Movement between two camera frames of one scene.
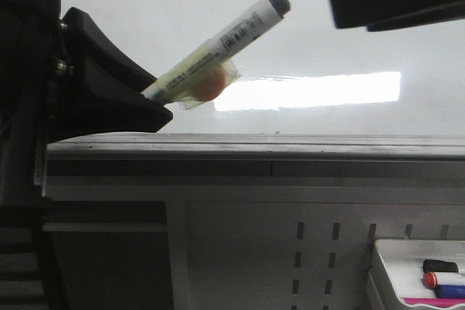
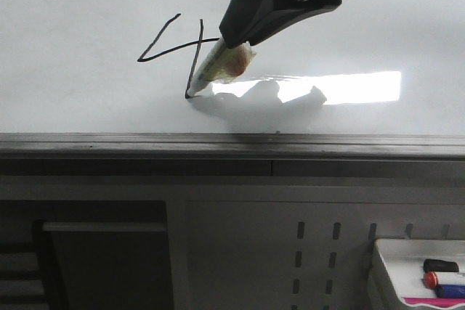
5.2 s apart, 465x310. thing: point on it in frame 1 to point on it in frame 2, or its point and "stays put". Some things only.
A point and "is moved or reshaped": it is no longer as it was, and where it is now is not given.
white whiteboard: x=314 y=100 stays put
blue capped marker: x=449 y=291 stays put
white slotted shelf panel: x=294 y=247 stays put
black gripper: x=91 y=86 to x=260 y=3
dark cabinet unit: x=112 y=255 stays put
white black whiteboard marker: x=203 y=76 is moved or reshaped
